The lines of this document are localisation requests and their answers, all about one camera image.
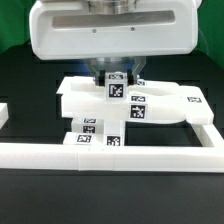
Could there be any white block at left edge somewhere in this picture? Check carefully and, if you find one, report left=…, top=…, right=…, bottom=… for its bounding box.
left=0, top=103, right=8, bottom=129

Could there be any white chair back frame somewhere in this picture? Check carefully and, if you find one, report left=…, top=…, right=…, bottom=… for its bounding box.
left=57, top=76, right=214, bottom=125

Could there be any white chair seat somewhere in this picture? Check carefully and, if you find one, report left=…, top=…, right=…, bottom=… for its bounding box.
left=71, top=118, right=104, bottom=134

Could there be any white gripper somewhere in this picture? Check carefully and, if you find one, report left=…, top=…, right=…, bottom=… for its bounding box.
left=29, top=0, right=199, bottom=86

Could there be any white U-shaped fence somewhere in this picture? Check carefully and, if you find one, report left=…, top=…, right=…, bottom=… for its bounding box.
left=0, top=125, right=224, bottom=173

